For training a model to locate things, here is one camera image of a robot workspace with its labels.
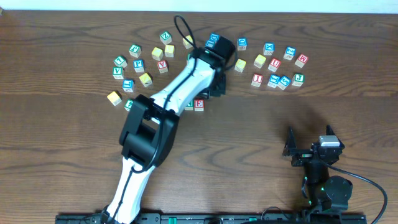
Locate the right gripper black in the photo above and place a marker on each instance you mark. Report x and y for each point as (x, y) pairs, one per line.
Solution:
(310, 155)

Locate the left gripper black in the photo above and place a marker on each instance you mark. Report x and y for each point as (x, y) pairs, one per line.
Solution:
(218, 86)

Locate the red E block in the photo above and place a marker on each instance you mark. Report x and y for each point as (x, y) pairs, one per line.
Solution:
(199, 105)

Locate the green N block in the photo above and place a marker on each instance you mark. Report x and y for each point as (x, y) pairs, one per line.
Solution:
(190, 106)

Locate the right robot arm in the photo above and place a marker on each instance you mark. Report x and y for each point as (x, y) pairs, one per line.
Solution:
(327, 195)

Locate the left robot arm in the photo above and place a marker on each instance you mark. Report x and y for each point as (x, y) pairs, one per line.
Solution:
(151, 125)

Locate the blue block beside B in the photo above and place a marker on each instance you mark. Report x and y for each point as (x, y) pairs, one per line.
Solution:
(210, 44)

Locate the blue D block upper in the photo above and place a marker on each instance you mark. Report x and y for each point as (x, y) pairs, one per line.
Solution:
(214, 37)

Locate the blue d block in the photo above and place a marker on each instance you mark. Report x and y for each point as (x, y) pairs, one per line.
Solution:
(214, 37)
(242, 44)

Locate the blue D block right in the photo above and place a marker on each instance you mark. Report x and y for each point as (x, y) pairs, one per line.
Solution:
(242, 44)

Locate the yellow block centre right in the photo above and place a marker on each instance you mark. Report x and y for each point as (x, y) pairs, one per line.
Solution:
(240, 65)

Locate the yellow block top centre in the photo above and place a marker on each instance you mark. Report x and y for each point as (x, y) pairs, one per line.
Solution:
(187, 42)

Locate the red I block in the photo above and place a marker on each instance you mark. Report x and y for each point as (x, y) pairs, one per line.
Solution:
(257, 80)

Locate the blue X block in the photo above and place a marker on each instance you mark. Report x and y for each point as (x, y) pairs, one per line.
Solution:
(268, 48)

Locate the red U block right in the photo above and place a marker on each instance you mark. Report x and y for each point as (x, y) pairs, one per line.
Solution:
(274, 65)

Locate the yellow block beside Z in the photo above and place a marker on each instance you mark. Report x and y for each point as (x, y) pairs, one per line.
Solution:
(169, 51)

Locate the blue T block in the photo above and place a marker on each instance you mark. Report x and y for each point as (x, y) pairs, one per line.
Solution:
(273, 81)

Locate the green Z block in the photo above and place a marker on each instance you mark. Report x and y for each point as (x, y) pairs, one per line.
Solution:
(165, 37)

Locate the green J block right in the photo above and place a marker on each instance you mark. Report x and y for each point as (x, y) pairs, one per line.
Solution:
(298, 80)

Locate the green j block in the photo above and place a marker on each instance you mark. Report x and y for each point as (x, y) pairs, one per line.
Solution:
(135, 50)
(298, 80)

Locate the blue S block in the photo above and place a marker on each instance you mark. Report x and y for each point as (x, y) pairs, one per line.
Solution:
(284, 82)

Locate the red A block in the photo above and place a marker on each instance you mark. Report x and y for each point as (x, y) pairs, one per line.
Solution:
(162, 66)

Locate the blue Z block right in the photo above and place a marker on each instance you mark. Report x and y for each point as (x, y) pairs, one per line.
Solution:
(289, 53)

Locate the yellow block left of centre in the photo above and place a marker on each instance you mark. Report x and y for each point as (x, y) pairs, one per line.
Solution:
(157, 54)

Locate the red M block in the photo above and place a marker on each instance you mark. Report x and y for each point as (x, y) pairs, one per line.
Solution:
(301, 60)

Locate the yellow block near P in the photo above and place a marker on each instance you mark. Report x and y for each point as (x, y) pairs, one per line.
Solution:
(146, 80)

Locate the blue P block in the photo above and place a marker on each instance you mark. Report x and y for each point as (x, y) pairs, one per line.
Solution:
(138, 66)

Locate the green J block left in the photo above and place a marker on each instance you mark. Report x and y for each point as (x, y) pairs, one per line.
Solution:
(135, 50)

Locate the green L block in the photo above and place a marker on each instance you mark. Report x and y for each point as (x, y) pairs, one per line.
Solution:
(120, 61)

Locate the green V block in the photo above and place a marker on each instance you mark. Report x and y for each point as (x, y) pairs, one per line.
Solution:
(118, 73)

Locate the green 4 block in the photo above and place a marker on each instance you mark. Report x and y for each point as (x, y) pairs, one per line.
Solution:
(128, 105)

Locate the yellow block far left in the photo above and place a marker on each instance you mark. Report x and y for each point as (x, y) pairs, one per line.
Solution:
(114, 98)

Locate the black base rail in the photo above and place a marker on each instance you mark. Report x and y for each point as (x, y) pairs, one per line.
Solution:
(155, 218)

